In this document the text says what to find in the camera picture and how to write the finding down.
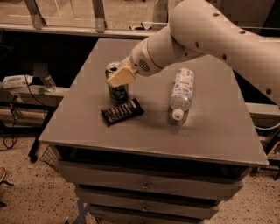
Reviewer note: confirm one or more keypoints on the black chocolate bar wrapper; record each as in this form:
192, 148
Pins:
122, 112

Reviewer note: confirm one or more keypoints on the small clear bottle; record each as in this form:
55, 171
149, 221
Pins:
49, 83

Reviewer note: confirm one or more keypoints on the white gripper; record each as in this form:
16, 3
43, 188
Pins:
140, 60

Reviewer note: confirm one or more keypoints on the grey drawer cabinet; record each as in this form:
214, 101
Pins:
150, 169

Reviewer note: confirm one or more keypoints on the green soda can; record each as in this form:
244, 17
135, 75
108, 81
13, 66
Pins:
116, 94

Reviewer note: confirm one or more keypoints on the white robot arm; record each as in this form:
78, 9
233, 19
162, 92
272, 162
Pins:
196, 28

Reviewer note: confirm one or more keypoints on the grey side bench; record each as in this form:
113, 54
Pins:
31, 97

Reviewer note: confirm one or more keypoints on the white tissue pack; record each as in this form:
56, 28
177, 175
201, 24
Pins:
16, 81

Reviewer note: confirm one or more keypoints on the clear plastic water bottle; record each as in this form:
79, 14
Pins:
182, 93

